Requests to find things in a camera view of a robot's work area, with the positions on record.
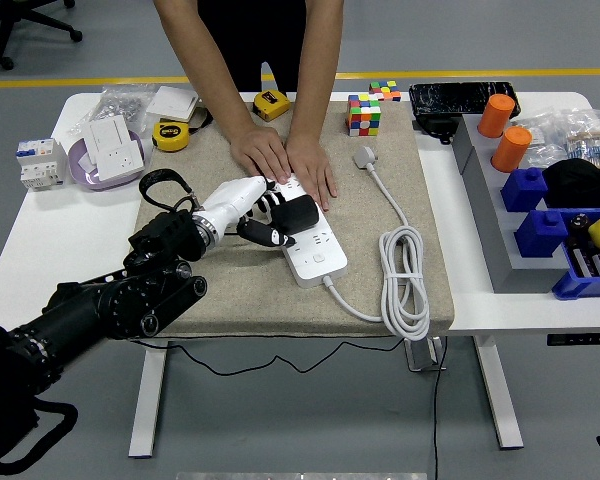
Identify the white square switch plate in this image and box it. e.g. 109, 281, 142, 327
144, 85, 202, 123

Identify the black tape measure strap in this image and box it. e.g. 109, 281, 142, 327
188, 104, 214, 135

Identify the grey stepped block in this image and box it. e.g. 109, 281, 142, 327
452, 115, 571, 295

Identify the small Rubik's cube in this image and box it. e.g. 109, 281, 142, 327
367, 79, 401, 103

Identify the blue plastic bin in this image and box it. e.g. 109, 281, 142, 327
550, 207, 600, 301

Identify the white wall socket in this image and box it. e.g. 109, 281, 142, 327
93, 140, 145, 182

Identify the blue block with knob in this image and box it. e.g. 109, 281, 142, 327
513, 209, 569, 258
499, 166, 549, 213

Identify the white power strip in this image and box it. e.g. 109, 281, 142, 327
264, 172, 349, 289

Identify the small square yellow tape measure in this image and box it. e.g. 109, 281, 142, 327
252, 89, 292, 123

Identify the person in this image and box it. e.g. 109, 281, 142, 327
198, 0, 311, 94

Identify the black hanging cable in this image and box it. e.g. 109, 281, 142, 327
431, 335, 449, 480

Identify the orange cylinder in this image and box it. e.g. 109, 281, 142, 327
476, 93, 517, 139
489, 125, 533, 174

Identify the white table leg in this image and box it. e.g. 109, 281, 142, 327
128, 339, 170, 459
472, 335, 525, 450

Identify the row of brown vials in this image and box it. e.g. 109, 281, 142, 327
564, 237, 600, 279

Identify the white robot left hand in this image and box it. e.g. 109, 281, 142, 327
194, 174, 297, 249

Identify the purple bowl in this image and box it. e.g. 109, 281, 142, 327
67, 130, 146, 193

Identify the silver metal bracket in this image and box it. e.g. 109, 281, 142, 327
404, 335, 449, 374

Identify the large Rubik's cube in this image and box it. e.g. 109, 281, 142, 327
346, 93, 382, 138

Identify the person's left hand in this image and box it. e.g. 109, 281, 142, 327
284, 133, 339, 211

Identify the clear plastic bag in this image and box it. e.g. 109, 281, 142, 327
512, 112, 571, 169

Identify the plastic bag of resistors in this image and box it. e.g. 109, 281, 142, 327
562, 107, 600, 169

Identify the black table control panel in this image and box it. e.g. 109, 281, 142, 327
546, 332, 600, 347

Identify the white power strip cable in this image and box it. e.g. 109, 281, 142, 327
322, 144, 431, 343

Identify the round yellow tape measure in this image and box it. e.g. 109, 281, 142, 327
151, 119, 190, 153

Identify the plastic bag of screws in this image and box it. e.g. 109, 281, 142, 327
67, 83, 156, 136

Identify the grey-brown mat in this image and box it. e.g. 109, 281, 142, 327
129, 97, 455, 339

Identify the person's right hand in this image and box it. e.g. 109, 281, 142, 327
228, 124, 294, 184

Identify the white switch panel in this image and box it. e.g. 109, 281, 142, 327
82, 115, 131, 161

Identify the black plug adapter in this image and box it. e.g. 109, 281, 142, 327
270, 194, 320, 235

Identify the black office chair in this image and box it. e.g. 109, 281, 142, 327
0, 0, 84, 71

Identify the white circuit breaker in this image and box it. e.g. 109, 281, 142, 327
14, 138, 69, 192

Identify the black cloth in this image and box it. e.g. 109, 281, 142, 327
541, 158, 600, 210

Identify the thin black plug cord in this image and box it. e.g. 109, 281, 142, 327
144, 334, 411, 375

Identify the black glossy tray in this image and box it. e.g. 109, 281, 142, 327
408, 81, 521, 121

